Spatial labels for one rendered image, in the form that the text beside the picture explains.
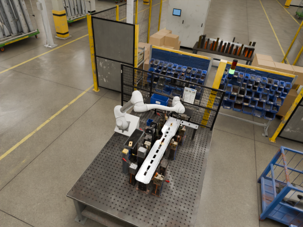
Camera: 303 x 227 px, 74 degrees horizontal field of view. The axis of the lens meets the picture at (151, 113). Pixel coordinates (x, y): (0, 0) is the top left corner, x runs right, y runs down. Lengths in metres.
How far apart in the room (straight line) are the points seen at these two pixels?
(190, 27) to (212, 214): 7.46
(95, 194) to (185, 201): 1.16
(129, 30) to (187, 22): 4.89
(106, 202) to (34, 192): 1.53
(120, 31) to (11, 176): 3.54
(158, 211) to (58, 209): 1.65
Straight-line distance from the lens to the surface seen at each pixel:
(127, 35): 4.87
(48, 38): 9.29
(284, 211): 4.12
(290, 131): 5.41
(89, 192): 2.91
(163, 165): 2.72
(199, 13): 9.24
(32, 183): 4.10
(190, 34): 9.45
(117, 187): 2.90
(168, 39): 7.42
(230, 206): 3.91
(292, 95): 6.08
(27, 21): 10.21
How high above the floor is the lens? 3.16
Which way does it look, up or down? 38 degrees down
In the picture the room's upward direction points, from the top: 6 degrees clockwise
